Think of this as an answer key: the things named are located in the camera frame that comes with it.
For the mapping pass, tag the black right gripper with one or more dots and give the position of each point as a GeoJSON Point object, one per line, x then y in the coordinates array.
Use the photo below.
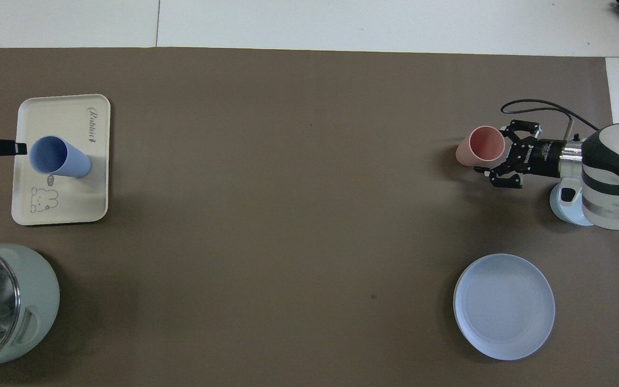
{"type": "Point", "coordinates": [543, 158]}

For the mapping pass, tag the pink cup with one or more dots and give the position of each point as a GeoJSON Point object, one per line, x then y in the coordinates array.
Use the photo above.
{"type": "Point", "coordinates": [481, 146]}

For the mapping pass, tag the blue ribbed cup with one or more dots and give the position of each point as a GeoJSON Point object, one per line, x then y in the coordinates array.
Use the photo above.
{"type": "Point", "coordinates": [62, 158]}

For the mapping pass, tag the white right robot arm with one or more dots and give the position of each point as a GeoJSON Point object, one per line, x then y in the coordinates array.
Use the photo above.
{"type": "Point", "coordinates": [610, 177]}

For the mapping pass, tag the cream rectangular tray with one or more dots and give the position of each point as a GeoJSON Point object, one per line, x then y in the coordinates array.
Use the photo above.
{"type": "Point", "coordinates": [73, 199]}

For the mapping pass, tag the light blue bowl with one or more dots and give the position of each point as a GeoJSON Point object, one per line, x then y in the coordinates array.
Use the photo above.
{"type": "Point", "coordinates": [567, 212]}

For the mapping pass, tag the blue round plate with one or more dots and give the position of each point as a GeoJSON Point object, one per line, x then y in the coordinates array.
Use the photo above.
{"type": "Point", "coordinates": [503, 306]}

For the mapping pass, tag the pale green cooking pot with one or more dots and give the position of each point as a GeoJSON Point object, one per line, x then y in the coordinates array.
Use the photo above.
{"type": "Point", "coordinates": [38, 301]}

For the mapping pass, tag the brown table mat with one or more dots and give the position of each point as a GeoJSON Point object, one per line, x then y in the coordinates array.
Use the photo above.
{"type": "Point", "coordinates": [288, 215]}

